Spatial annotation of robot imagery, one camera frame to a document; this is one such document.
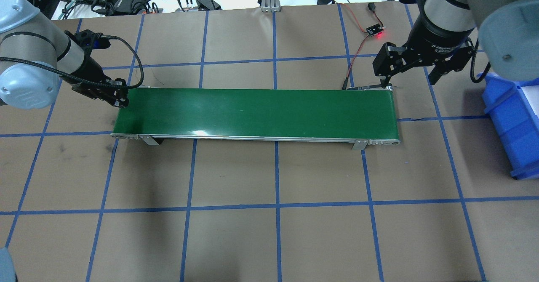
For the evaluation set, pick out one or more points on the blue plastic bin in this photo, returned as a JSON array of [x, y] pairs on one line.
[[513, 108]]

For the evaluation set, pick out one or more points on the small sensor board red LED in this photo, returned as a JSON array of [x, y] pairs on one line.
[[374, 30]]

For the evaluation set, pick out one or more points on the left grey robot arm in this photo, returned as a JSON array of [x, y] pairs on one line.
[[36, 56]]

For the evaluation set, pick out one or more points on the green conveyor belt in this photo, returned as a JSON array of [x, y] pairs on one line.
[[359, 117]]

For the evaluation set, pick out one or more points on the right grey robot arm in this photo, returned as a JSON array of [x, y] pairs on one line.
[[506, 30]]

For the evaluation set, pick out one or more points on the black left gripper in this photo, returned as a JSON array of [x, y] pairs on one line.
[[89, 70]]

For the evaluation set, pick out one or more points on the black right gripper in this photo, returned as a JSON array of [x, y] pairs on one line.
[[438, 38]]

